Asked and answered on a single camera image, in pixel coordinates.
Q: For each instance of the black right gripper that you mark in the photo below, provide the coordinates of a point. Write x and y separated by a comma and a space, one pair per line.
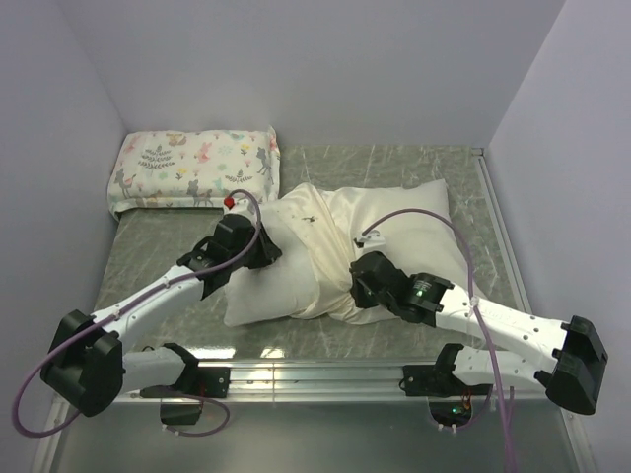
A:
361, 299

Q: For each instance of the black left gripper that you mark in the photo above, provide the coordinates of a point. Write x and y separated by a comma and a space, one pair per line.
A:
268, 251

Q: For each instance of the white pillow insert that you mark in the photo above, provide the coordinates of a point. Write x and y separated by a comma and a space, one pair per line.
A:
266, 286

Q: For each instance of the cream satin pillowcase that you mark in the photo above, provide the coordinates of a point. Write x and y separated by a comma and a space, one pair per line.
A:
321, 233

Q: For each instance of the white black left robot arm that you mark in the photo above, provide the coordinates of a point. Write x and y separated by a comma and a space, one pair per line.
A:
91, 361

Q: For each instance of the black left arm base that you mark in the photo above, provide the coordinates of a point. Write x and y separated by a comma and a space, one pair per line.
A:
172, 372

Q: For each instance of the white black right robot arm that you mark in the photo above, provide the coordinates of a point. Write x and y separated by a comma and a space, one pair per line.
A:
565, 360

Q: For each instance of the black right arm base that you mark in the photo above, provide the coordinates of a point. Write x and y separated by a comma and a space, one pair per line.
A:
453, 404

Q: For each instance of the animal print patterned pillow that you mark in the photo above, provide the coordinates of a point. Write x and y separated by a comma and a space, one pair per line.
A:
173, 169

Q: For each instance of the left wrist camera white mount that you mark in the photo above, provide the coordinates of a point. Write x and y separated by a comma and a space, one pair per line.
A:
240, 205

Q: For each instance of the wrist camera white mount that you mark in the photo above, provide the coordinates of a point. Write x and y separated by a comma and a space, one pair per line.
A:
240, 205
371, 241

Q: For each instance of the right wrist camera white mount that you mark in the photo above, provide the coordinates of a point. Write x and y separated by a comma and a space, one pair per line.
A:
371, 241

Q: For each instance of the aluminium mounting rail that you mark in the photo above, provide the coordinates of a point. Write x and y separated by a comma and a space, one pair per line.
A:
278, 380

